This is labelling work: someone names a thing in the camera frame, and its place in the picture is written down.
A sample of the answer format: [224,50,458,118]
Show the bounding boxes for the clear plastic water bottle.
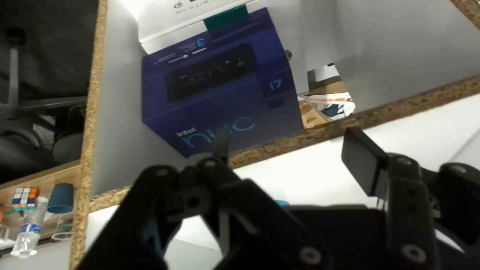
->
[9,196,50,259]

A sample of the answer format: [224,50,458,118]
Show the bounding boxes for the teal plastic cup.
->
[47,181,75,215]

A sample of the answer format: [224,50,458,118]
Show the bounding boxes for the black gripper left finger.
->
[77,130,335,270]

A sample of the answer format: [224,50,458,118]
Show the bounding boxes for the black office chair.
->
[0,23,87,176]

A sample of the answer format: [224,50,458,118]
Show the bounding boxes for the Rubik's cube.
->
[11,185,42,208]

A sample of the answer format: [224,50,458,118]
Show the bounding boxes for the blue Intel NUC box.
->
[141,5,305,158]

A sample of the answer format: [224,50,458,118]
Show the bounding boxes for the white box with green tape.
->
[119,0,252,56]

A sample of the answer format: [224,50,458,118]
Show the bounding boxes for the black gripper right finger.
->
[341,125,480,270]

